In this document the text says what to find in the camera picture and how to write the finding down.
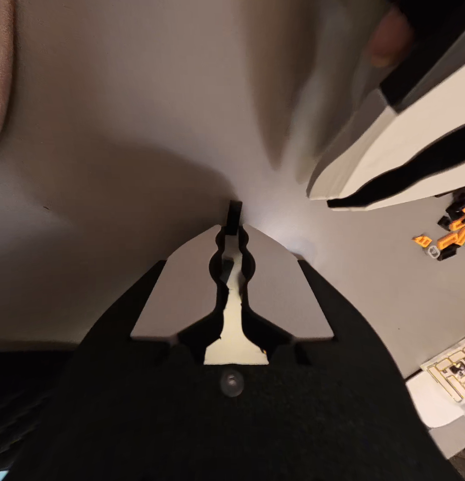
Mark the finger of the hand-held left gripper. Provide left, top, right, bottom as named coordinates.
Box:
left=306, top=64, right=465, bottom=200
left=327, top=143, right=465, bottom=212

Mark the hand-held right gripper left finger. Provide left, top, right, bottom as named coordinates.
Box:
left=131, top=224, right=233, bottom=343

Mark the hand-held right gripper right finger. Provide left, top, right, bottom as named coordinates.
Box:
left=236, top=224, right=335, bottom=343

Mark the pile of small lego pieces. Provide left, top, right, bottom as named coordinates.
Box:
left=412, top=190, right=465, bottom=262

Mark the long black lego tile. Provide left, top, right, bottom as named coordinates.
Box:
left=226, top=199, right=243, bottom=260

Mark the lego sticker sheet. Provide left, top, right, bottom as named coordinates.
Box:
left=421, top=337, right=465, bottom=403

